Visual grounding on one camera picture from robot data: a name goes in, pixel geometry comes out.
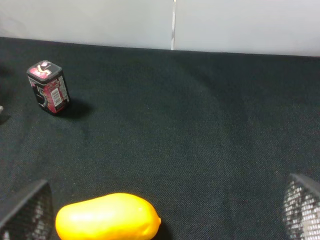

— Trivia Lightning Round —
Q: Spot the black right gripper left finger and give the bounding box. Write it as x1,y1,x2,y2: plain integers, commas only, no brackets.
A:
0,179,54,240

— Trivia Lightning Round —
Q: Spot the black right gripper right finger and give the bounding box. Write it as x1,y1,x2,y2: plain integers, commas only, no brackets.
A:
283,173,320,240

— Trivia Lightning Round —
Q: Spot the yellow mango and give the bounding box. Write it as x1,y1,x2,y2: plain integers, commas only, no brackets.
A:
55,193,162,240

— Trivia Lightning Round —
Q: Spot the black tablecloth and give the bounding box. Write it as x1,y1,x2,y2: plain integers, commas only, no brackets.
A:
0,38,320,240

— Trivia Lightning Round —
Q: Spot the black red gum tin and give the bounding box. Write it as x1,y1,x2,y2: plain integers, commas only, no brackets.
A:
26,60,71,116

